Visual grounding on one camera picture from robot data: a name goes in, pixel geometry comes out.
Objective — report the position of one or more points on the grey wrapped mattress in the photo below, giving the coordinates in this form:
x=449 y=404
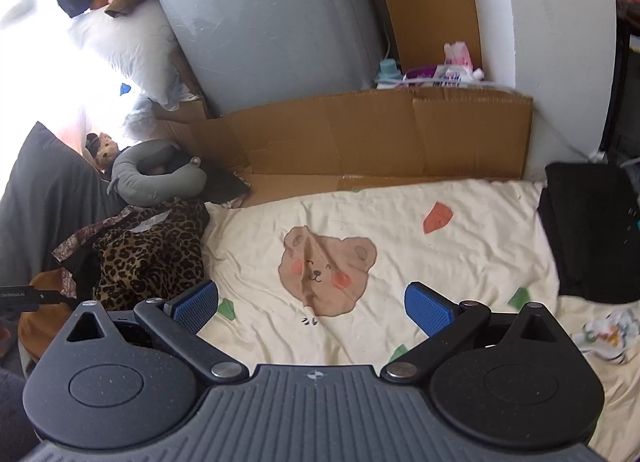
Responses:
x=246 y=53

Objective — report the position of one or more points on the orange brown garment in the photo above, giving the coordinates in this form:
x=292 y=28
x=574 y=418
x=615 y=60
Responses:
x=36 y=330

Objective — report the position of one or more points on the white printed baby garment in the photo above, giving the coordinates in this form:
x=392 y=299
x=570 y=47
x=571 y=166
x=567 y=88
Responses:
x=609 y=338

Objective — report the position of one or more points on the white pillow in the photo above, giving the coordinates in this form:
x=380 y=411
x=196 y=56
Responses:
x=140 y=49

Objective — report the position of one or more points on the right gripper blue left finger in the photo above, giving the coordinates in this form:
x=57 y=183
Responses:
x=173 y=326

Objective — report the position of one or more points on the black folded garment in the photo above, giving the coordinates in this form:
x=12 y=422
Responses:
x=590 y=215

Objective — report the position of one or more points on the brown cardboard sheet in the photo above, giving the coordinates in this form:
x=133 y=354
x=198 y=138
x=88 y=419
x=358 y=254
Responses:
x=358 y=140

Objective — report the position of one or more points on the leopard print shorts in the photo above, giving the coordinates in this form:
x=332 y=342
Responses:
x=153 y=252

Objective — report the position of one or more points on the cream bear print bedsheet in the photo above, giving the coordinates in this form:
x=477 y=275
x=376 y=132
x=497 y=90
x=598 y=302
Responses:
x=321 y=279

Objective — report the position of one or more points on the grey neck pillow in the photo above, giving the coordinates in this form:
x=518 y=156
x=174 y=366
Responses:
x=156 y=171

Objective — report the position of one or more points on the teal bottle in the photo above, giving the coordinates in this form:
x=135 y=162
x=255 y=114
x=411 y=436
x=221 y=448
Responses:
x=389 y=75

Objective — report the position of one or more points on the small plush doll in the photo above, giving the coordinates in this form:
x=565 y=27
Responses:
x=104 y=151

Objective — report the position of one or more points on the upright cardboard panel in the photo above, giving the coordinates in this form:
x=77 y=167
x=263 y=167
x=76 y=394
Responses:
x=425 y=2

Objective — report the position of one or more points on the black cloth under pillow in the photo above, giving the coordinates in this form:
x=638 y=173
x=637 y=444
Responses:
x=221 y=186

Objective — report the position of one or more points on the pink white package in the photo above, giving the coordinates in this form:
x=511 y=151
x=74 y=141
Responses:
x=457 y=69

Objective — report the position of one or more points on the dark grey pillow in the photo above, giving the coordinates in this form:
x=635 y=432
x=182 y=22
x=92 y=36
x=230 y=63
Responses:
x=52 y=192

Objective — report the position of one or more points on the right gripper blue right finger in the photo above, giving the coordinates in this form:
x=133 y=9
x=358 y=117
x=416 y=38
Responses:
x=450 y=328

